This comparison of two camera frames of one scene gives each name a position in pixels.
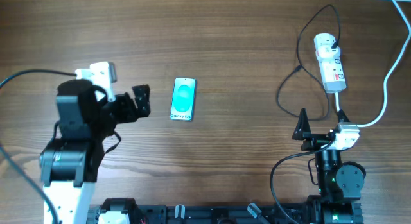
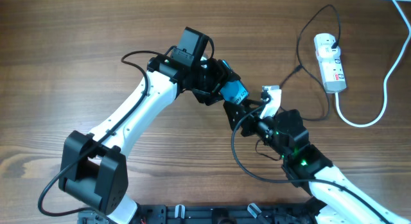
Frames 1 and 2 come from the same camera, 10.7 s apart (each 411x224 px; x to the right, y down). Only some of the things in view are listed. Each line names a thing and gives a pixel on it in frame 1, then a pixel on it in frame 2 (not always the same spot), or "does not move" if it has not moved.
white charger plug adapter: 325,52 does not move
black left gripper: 129,106 to 211,81
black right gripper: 320,139 to 243,120
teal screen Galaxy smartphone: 183,99 to 233,90
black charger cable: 334,46 does not move
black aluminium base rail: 345,209 does not move
